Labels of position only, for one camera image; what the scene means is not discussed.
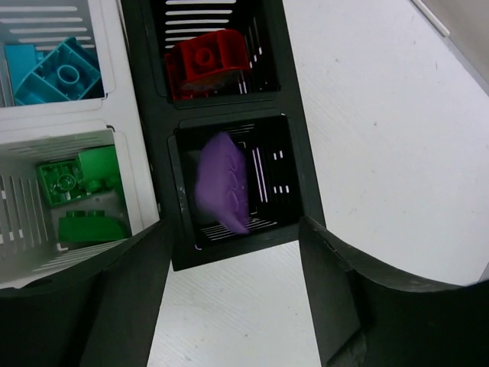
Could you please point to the green square lego brick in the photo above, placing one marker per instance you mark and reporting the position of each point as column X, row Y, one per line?
column 90, row 226

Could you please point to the red white flower lego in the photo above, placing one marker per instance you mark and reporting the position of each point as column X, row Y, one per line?
column 206, row 64

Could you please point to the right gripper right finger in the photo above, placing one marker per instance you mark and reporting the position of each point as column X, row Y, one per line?
column 368, row 313

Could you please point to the light green lego brick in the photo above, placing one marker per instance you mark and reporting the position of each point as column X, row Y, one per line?
column 99, row 170

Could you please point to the dark green lego brick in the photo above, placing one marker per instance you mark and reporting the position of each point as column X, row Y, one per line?
column 61, row 182

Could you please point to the teal square lego brick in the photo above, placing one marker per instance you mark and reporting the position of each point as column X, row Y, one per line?
column 21, row 60

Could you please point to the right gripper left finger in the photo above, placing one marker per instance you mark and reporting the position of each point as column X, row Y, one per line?
column 100, row 312

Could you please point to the teal rectangular lego brick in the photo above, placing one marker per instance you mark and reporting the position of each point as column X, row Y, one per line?
column 68, row 73

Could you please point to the black double bin container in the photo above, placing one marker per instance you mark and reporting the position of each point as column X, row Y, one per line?
column 262, row 111

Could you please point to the white double bin container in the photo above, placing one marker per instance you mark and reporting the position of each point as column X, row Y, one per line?
column 31, row 135

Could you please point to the purple rectangular lego brick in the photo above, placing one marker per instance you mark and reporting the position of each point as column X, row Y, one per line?
column 221, row 188

